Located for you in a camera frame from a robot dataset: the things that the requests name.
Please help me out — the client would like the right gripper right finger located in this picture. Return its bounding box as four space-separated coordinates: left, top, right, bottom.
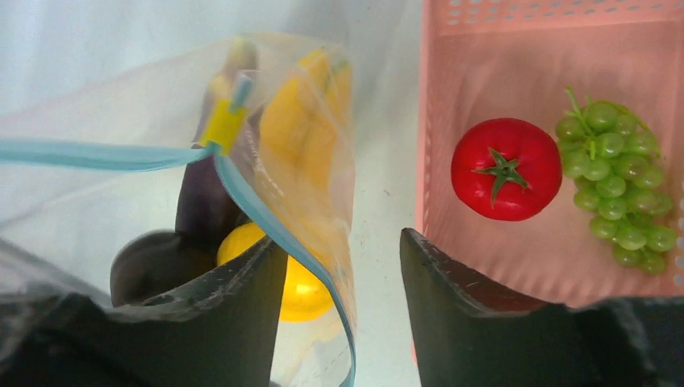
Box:
400 228 683 387

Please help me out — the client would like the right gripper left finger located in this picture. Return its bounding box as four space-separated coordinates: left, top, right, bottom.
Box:
1 239 286 386

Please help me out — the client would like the yellow bell pepper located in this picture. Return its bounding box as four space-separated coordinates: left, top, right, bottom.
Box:
217 223 334 323

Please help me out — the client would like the dark round fruit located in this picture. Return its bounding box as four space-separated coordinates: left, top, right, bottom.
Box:
110 231 216 307

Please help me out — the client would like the dark purple eggplant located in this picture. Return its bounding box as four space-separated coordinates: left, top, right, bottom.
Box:
175 37 258 252

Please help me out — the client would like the clear zip top bag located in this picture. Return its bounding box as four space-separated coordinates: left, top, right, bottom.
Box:
1 33 357 386

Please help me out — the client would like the yellow banana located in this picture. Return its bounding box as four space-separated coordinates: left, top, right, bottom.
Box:
255 48 355 255

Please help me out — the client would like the yellow zipper slider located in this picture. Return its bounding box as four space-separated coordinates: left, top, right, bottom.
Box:
197 99 248 156

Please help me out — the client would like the red tomato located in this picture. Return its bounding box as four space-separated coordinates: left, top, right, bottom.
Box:
450 118 563 222

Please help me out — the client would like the green grapes bunch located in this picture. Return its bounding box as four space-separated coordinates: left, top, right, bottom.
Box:
555 88 678 275

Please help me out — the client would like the pink plastic basket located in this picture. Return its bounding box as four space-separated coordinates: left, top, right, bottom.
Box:
417 1 683 310

